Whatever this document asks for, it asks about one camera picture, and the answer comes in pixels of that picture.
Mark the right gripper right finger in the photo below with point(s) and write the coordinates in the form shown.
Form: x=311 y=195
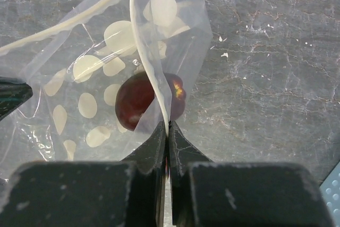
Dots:
x=207 y=193

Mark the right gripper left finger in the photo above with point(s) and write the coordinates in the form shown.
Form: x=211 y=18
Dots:
x=129 y=192

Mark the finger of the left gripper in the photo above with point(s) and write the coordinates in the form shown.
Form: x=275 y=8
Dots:
x=14 y=92

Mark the clear polka dot zip bag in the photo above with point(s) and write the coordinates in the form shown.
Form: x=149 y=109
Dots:
x=75 y=55

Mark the dark maroon apple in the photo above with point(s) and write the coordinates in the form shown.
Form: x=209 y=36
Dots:
x=136 y=94

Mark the light blue plastic basket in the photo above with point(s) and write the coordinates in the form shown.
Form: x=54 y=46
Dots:
x=330 y=192

